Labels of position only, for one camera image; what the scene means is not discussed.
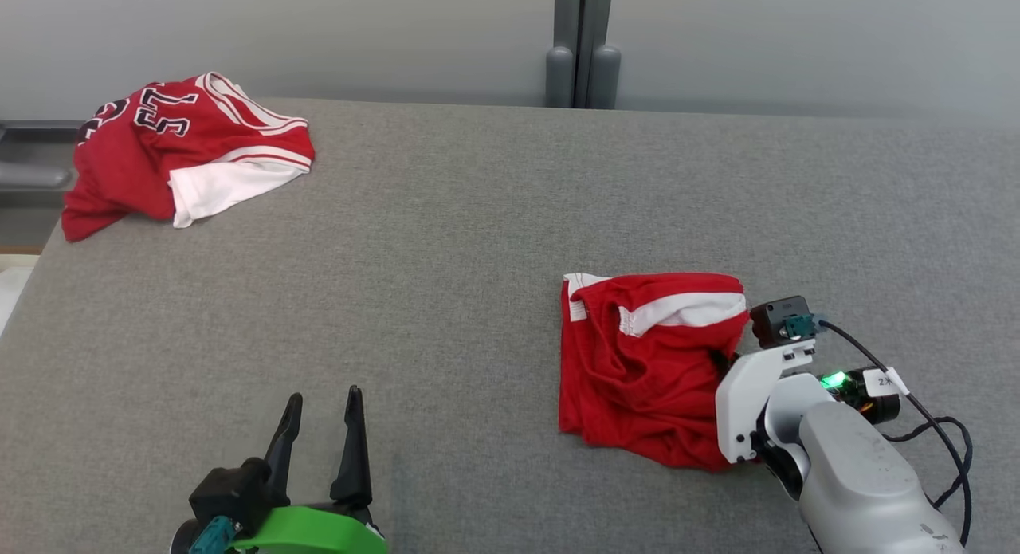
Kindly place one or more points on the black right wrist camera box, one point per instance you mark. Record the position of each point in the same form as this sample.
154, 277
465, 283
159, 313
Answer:
779, 319

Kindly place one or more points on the grey metal partition post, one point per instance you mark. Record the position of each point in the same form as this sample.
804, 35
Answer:
582, 36

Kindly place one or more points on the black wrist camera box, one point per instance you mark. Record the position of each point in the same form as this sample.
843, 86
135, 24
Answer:
231, 490
779, 319

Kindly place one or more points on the dark grey metal rail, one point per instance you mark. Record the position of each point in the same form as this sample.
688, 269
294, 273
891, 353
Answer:
32, 175

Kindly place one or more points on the red shorts with white stripe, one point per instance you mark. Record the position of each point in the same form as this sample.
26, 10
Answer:
637, 379

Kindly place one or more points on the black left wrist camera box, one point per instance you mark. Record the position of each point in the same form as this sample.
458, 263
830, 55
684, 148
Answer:
231, 490

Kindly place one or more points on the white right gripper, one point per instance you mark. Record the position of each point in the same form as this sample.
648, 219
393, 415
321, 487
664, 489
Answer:
749, 394

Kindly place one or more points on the red basketball jersey number 23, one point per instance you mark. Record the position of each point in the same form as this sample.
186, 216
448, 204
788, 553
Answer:
143, 163

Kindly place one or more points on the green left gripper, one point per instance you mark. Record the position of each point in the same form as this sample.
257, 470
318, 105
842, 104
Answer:
319, 532

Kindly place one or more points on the white paper tag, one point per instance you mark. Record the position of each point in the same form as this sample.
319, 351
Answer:
884, 381

